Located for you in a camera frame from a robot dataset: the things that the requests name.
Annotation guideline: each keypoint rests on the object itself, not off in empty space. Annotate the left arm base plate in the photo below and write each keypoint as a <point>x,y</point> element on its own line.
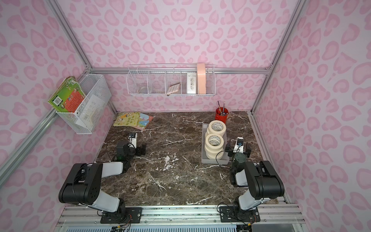
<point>131,215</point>

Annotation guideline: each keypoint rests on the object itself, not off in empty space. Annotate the green red book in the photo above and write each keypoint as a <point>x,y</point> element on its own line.
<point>68,96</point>

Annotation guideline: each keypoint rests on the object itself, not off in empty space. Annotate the clear tape roll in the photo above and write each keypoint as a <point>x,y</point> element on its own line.
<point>143,90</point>

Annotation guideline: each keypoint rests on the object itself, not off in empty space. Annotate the small pink calculator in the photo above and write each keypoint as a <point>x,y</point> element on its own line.
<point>174,88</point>

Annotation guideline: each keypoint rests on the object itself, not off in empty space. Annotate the red pen cup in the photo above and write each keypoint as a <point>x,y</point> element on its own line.
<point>222,118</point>

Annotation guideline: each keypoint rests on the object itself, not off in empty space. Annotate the white wire wall basket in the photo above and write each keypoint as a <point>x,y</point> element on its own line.
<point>90,84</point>

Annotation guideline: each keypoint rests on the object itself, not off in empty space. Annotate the pink box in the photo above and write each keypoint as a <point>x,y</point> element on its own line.
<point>201,78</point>

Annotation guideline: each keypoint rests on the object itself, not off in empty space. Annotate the beige tape roll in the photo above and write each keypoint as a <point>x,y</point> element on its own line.
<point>221,154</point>
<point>208,132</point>
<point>212,152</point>
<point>218,126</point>
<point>214,142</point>

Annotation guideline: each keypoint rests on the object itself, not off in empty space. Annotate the white patterned card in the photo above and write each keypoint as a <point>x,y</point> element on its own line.
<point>191,83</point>

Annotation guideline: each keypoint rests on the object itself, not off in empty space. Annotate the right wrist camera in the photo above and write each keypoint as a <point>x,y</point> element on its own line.
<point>239,142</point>

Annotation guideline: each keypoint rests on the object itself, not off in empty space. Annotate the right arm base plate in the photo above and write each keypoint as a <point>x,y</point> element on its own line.
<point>231,214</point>

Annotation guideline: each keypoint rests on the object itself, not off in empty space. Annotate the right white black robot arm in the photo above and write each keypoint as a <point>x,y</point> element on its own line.
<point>260,178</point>

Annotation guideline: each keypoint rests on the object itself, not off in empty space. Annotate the brush in cup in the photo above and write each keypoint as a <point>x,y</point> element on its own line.
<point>223,107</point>
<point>219,106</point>

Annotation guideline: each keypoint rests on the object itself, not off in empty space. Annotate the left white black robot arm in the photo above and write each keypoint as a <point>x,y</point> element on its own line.
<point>83,183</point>

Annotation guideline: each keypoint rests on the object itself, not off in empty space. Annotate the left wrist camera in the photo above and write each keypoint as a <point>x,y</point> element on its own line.
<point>132,136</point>

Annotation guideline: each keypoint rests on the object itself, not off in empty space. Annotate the grey storage tray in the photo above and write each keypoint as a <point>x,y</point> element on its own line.
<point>225,159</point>

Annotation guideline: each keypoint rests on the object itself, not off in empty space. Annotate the aluminium front rail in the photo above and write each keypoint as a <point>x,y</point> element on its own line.
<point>196,218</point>

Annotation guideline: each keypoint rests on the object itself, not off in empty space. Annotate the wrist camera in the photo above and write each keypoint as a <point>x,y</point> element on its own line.
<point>239,142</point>
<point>132,136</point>

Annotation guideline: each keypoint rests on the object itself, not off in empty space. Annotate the pink picture book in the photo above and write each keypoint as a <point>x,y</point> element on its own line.
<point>143,121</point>

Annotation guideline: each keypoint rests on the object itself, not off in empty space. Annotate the white paper sheet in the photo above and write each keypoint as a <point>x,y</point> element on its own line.
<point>88,116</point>

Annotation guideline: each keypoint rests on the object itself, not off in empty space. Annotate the yellow picture book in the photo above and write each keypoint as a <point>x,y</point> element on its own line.
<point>127,119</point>

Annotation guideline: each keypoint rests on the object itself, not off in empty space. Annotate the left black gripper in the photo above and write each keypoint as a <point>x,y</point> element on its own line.
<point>138,149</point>

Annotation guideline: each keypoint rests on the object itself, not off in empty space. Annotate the long white wire shelf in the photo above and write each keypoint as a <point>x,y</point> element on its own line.
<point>158,79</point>

